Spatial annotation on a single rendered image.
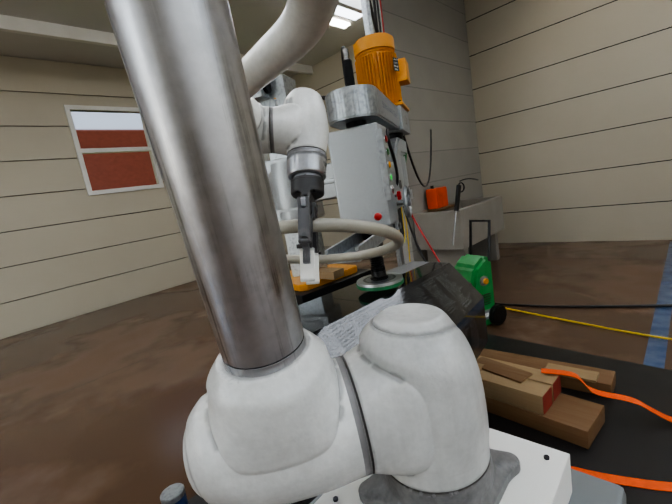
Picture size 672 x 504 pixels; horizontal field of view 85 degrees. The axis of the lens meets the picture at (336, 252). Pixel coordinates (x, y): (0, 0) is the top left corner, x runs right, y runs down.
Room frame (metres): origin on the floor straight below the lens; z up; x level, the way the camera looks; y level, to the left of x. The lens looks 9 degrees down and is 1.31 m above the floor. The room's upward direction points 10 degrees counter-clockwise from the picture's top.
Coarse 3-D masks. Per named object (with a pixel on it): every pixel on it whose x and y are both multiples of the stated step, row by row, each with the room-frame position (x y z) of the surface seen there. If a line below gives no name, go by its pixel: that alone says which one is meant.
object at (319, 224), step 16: (288, 224) 0.81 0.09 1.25; (320, 224) 0.80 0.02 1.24; (336, 224) 0.81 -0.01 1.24; (352, 224) 0.82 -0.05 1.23; (368, 224) 0.84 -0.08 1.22; (400, 240) 0.94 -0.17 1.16; (288, 256) 1.21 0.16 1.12; (320, 256) 1.24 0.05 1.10; (336, 256) 1.23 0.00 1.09; (352, 256) 1.20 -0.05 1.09; (368, 256) 1.17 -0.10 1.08
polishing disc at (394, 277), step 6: (366, 276) 1.72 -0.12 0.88; (390, 276) 1.65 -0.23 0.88; (396, 276) 1.63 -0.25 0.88; (402, 276) 1.62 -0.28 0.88; (360, 282) 1.63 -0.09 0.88; (366, 282) 1.61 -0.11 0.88; (372, 282) 1.60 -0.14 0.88; (378, 282) 1.58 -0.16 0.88; (384, 282) 1.56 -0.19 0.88; (390, 282) 1.55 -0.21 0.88; (396, 282) 1.56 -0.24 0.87
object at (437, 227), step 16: (464, 208) 4.21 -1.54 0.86; (480, 208) 4.51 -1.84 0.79; (496, 208) 4.86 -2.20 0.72; (432, 224) 4.37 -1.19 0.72; (448, 224) 4.22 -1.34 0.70; (464, 224) 4.17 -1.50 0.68; (480, 224) 4.47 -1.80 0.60; (496, 224) 4.83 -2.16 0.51; (416, 240) 4.54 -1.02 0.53; (432, 240) 4.39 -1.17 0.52; (448, 240) 4.24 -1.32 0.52; (464, 240) 4.14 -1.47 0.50; (480, 240) 4.44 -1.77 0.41; (496, 240) 4.94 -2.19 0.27; (432, 256) 4.55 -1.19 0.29; (448, 256) 4.40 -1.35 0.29; (496, 256) 4.92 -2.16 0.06
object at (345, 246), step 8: (392, 224) 1.79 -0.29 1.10; (400, 224) 1.79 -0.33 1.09; (344, 240) 1.42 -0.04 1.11; (352, 240) 1.52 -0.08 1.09; (360, 240) 1.63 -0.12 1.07; (368, 240) 1.33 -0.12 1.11; (376, 240) 1.44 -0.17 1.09; (328, 248) 1.28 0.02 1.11; (336, 248) 1.32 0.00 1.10; (344, 248) 1.41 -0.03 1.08; (352, 248) 1.46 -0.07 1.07; (360, 248) 1.22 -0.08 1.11; (368, 248) 1.32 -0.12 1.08; (328, 264) 1.24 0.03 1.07
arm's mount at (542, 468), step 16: (496, 432) 0.56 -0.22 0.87; (496, 448) 0.53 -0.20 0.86; (512, 448) 0.52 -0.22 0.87; (528, 448) 0.51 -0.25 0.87; (544, 448) 0.51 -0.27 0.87; (528, 464) 0.48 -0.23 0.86; (544, 464) 0.48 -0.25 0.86; (560, 464) 0.47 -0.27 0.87; (512, 480) 0.46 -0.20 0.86; (528, 480) 0.46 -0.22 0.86; (544, 480) 0.45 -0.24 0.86; (560, 480) 0.45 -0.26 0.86; (336, 496) 0.49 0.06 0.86; (352, 496) 0.49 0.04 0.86; (512, 496) 0.44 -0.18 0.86; (528, 496) 0.43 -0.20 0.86; (544, 496) 0.43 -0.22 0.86; (560, 496) 0.45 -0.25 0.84
